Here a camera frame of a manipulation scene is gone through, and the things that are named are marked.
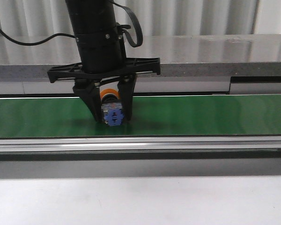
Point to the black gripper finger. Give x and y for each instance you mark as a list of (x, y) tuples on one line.
[(88, 91), (126, 87)]

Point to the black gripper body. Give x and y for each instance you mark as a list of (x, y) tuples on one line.
[(107, 72)]

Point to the yellow mushroom push button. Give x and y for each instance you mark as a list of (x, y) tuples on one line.
[(111, 107)]

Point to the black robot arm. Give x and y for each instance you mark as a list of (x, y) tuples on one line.
[(99, 36)]

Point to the grey stone slab shelf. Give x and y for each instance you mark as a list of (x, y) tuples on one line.
[(211, 55)]

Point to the white corrugated curtain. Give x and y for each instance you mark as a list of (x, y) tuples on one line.
[(35, 18)]

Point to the green conveyor belt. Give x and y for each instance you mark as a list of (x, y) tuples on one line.
[(165, 115)]

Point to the grey conveyor back rail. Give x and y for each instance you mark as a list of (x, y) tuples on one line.
[(194, 85)]

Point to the aluminium conveyor front rail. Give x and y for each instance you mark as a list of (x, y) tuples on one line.
[(142, 144)]

